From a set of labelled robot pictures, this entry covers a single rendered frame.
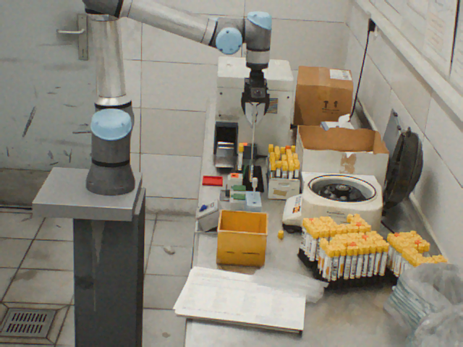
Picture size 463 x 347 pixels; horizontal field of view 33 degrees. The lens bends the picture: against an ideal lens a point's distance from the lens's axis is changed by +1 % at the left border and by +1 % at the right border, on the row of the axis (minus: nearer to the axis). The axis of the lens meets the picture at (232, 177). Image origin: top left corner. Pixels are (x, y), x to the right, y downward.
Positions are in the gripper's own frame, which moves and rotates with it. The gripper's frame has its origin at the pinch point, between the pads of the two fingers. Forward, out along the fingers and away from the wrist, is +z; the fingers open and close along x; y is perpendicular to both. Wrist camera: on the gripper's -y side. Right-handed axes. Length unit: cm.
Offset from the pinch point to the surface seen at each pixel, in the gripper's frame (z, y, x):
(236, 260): 20, -53, 6
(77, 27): 5, 156, 83
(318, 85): 5, 66, -29
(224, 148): 15.0, 17.9, 8.7
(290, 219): 18.3, -30.3, -10.7
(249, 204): 11.8, -35.4, 1.8
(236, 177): 14.1, -10.0, 4.9
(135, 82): 33, 161, 55
